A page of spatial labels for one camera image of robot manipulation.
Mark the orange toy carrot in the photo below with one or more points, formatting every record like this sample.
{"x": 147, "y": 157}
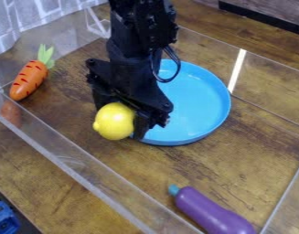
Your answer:
{"x": 33, "y": 74}

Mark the blue round tray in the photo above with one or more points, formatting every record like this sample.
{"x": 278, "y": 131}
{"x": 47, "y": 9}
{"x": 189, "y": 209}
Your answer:
{"x": 202, "y": 105}

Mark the yellow toy lemon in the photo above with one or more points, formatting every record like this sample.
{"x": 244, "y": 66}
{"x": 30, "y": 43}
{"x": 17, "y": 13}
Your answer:
{"x": 114, "y": 121}

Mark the clear acrylic enclosure wall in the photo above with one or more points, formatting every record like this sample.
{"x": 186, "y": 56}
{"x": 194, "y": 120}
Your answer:
{"x": 79, "y": 184}

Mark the purple toy eggplant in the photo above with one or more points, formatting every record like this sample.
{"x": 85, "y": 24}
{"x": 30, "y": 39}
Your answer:
{"x": 214, "y": 218}

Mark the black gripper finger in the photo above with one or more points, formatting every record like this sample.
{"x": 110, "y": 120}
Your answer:
{"x": 143, "y": 123}
{"x": 103, "y": 96}

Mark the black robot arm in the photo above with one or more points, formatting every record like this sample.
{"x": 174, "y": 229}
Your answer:
{"x": 143, "y": 27}

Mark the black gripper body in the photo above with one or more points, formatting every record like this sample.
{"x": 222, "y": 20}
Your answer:
{"x": 129, "y": 76}

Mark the blue object at corner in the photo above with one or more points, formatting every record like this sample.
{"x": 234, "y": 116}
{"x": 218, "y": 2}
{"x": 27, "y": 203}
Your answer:
{"x": 10, "y": 223}

